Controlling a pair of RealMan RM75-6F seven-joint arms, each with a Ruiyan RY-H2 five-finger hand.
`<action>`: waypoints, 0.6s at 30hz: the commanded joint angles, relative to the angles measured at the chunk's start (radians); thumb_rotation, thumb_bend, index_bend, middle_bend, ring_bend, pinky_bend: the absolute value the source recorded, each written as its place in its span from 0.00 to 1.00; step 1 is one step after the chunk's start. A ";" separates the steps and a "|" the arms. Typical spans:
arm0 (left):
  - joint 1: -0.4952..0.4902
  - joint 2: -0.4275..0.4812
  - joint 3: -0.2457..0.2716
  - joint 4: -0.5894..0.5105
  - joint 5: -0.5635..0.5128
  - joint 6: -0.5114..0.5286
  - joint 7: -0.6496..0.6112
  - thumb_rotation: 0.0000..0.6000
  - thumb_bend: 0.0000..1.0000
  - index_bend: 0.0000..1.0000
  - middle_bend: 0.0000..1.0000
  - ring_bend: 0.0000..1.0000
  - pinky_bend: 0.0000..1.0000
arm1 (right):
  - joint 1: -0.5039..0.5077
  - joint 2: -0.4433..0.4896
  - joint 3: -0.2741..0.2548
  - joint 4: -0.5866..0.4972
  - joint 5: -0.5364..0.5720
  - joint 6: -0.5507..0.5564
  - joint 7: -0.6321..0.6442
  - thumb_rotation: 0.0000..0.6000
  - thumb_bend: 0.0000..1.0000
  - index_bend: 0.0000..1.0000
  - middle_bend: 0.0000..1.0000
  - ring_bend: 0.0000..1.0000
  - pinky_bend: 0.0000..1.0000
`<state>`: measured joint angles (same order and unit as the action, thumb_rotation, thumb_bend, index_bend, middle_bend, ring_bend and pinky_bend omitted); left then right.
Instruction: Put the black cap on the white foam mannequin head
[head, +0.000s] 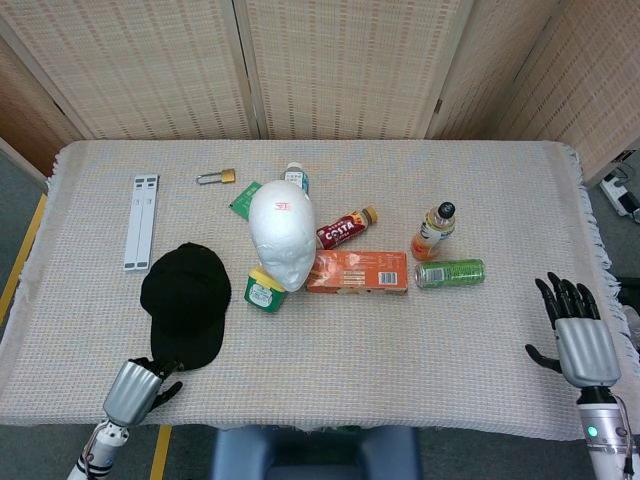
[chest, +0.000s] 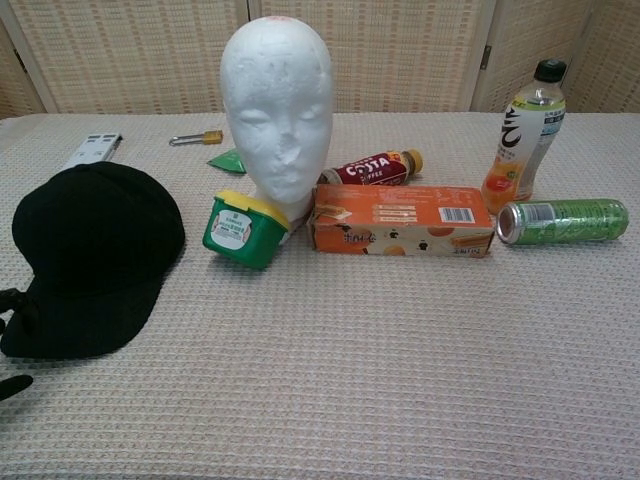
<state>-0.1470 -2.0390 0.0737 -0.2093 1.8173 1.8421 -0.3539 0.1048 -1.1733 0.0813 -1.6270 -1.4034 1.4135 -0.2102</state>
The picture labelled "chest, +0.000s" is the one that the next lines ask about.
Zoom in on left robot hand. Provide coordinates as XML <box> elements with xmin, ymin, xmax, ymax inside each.
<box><xmin>0</xmin><ymin>287</ymin><xmax>35</xmax><ymax>402</ymax></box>

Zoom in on black baseball cap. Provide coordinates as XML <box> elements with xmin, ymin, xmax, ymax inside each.
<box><xmin>0</xmin><ymin>160</ymin><xmax>187</xmax><ymax>359</ymax></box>

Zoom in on white foam mannequin head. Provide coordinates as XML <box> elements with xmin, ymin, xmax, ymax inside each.
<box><xmin>219</xmin><ymin>14</ymin><xmax>337</xmax><ymax>234</ymax></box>

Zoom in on white flat plastic device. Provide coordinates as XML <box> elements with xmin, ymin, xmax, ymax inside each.
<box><xmin>59</xmin><ymin>132</ymin><xmax>124</xmax><ymax>171</ymax></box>

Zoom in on green tub with yellow lid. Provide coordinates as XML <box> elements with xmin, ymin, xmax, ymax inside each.
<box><xmin>201</xmin><ymin>189</ymin><xmax>291</xmax><ymax>271</ymax></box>

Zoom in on green packet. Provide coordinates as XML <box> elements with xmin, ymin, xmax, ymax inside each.
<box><xmin>206</xmin><ymin>147</ymin><xmax>247</xmax><ymax>175</ymax></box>

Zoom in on yellow padlock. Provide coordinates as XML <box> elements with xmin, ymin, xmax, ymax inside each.
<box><xmin>168</xmin><ymin>129</ymin><xmax>224</xmax><ymax>148</ymax></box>

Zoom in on beige woven tablecloth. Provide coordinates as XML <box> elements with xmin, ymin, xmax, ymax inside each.
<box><xmin>0</xmin><ymin>112</ymin><xmax>640</xmax><ymax>480</ymax></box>

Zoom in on Costa coffee bottle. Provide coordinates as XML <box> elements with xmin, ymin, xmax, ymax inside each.
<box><xmin>319</xmin><ymin>147</ymin><xmax>425</xmax><ymax>187</ymax></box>

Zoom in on orange biscuit box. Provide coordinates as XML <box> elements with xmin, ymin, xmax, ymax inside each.
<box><xmin>306</xmin><ymin>183</ymin><xmax>496</xmax><ymax>260</ymax></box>

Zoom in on woven folding screen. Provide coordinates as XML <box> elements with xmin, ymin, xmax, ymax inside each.
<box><xmin>0</xmin><ymin>0</ymin><xmax>640</xmax><ymax>121</ymax></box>

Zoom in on orange juice bottle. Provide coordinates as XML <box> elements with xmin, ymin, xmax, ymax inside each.
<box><xmin>480</xmin><ymin>58</ymin><xmax>568</xmax><ymax>215</ymax></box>

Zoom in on green drink can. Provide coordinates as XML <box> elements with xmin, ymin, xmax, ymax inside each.
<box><xmin>495</xmin><ymin>198</ymin><xmax>630</xmax><ymax>247</ymax></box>

